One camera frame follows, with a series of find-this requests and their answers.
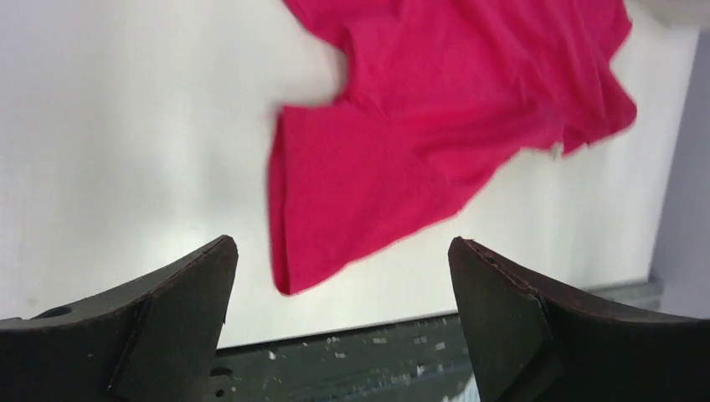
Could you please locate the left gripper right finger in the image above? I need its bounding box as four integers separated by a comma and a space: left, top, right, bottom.
448, 237, 709, 401

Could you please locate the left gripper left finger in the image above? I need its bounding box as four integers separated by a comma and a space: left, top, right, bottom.
1, 235, 239, 401

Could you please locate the magenta t shirt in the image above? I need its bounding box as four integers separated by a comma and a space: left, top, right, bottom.
268, 1, 636, 295

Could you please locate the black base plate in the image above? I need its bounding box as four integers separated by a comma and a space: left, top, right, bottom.
203, 314, 472, 401

